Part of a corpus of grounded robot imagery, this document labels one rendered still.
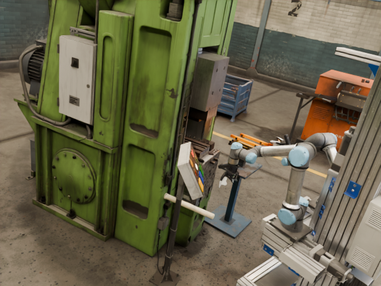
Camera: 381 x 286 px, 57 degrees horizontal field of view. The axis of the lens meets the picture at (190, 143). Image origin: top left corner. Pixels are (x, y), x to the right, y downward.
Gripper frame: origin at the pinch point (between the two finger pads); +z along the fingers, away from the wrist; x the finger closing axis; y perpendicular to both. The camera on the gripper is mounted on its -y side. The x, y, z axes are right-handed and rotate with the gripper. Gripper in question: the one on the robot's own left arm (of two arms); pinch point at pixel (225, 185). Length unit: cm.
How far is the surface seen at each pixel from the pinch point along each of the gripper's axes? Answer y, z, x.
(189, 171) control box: -2.8, -20.3, -38.4
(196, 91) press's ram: -49, -57, 3
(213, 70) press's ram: -40, -76, 7
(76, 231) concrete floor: -108, 94, -64
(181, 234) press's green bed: -42, 80, 8
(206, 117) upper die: -41, -37, 11
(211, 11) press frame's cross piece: -58, -115, 12
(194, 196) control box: 2.0, -2.0, -33.6
